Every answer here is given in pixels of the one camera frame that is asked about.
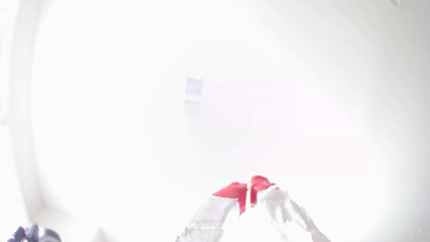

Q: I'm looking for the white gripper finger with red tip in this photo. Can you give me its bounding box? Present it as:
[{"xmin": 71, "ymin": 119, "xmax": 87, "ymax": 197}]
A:
[
  {"xmin": 175, "ymin": 182, "xmax": 248, "ymax": 242},
  {"xmin": 250, "ymin": 175, "xmax": 332, "ymax": 242}
]

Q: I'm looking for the dark grey blurred object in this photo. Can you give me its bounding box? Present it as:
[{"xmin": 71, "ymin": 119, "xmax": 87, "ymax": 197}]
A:
[{"xmin": 7, "ymin": 223, "xmax": 62, "ymax": 242}]

